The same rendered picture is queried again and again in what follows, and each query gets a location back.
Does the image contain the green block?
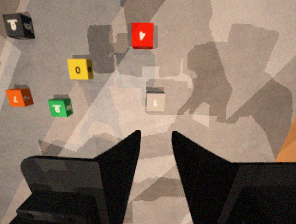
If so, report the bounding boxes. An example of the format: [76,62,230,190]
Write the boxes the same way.
[48,98,74,117]

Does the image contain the orange block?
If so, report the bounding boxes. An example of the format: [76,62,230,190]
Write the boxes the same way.
[5,88,34,106]

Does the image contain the red block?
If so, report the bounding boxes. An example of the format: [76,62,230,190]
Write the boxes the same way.
[131,23,154,49]

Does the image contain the yellow block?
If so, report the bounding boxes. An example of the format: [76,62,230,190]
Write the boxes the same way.
[67,59,94,80]

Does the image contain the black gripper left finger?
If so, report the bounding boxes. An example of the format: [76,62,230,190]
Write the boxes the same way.
[20,130,141,224]

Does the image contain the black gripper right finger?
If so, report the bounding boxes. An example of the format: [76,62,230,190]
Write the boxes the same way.
[172,131,296,224]

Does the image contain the black block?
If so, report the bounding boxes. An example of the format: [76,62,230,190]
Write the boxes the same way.
[2,13,35,40]

